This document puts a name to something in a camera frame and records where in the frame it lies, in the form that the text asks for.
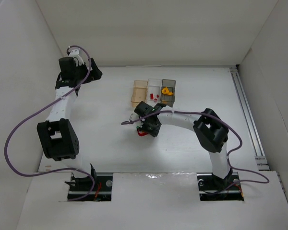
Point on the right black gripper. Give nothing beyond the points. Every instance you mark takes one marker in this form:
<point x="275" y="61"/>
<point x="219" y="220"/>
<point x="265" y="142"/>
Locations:
<point x="148" y="126"/>

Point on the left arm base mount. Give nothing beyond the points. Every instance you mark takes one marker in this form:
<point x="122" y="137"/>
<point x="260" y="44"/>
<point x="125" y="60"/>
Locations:
<point x="102" y="191"/>

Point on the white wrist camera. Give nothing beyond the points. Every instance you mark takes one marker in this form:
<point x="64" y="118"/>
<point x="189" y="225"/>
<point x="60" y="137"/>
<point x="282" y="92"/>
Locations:
<point x="133" y="117"/>
<point x="76" y="54"/>

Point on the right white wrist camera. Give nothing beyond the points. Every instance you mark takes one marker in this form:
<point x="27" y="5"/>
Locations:
<point x="133" y="117"/>

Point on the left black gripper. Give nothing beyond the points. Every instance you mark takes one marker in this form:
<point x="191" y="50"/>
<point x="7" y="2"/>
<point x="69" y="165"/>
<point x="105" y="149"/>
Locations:
<point x="91" y="70"/>

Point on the aluminium rail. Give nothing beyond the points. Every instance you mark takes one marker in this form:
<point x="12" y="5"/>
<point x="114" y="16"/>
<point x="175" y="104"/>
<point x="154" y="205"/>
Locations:
<point x="260" y="157"/>

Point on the clear transparent bin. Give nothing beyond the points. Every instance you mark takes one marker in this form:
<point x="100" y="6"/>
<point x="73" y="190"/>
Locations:
<point x="154" y="87"/>

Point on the grey transparent bin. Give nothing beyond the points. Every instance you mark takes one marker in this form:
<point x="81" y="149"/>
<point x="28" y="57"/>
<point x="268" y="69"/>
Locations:
<point x="170" y="84"/>

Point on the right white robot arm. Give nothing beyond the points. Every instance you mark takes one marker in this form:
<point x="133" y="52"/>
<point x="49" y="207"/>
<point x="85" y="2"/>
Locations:
<point x="211" y="134"/>

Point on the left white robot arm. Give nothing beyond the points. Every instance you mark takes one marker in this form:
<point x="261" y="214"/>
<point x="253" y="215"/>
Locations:
<point x="58" y="139"/>

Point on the orange quarter-round lego piece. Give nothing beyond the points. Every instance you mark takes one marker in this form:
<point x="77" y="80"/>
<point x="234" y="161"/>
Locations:
<point x="165" y="90"/>

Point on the amber transparent bin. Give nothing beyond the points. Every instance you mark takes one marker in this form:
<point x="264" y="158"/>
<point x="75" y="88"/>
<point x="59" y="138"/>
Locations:
<point x="139" y="92"/>

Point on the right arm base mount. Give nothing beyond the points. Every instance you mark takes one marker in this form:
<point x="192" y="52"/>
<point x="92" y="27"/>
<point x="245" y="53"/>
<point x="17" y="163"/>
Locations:
<point x="212" y="188"/>

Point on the red flower lego piece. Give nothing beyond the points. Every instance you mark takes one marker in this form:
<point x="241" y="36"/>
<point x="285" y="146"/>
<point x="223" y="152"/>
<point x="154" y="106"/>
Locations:
<point x="141" y="133"/>

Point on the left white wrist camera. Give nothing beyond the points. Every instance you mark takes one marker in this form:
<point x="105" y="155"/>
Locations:
<point x="76" y="54"/>

